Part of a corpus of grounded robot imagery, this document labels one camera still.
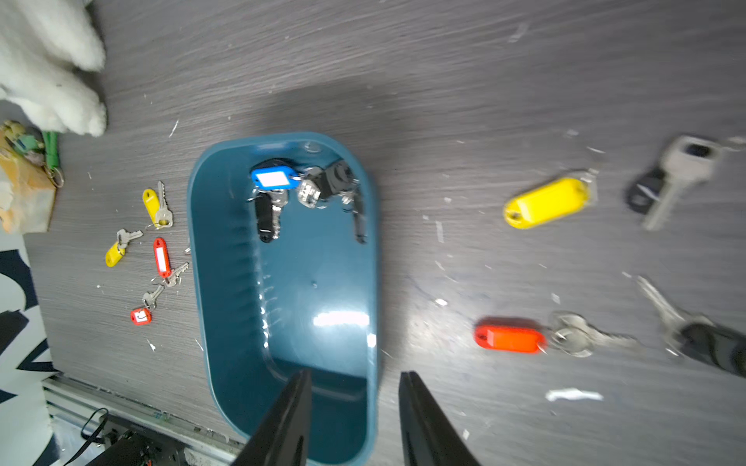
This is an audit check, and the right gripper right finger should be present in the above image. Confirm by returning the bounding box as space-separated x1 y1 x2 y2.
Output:
398 371 480 466

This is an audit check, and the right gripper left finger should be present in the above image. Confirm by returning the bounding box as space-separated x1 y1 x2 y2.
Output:
232 370 312 466

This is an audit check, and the red white tag key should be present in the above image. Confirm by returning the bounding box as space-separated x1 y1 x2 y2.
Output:
153 237 190 287

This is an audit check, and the teal plastic storage box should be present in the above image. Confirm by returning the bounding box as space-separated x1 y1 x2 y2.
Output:
188 132 381 465

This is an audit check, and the yellow tag key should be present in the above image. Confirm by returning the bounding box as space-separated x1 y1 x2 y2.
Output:
503 169 598 230
105 229 144 268

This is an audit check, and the black tag key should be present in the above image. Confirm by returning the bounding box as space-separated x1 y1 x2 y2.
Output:
626 135 725 232
636 276 745 378
253 190 289 244
296 159 367 244

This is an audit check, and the silver key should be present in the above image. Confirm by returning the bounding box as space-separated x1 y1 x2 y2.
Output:
142 181 173 229

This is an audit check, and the blue tag key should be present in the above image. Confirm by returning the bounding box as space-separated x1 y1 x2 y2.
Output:
251 165 302 191

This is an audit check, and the yellow paper bag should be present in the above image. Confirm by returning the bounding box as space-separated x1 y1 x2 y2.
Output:
1 120 58 235

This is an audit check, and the white plush dog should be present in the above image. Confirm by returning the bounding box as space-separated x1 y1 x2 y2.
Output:
1 0 108 137

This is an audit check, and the green keychain bundle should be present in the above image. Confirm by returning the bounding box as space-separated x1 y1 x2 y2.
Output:
1 120 65 188

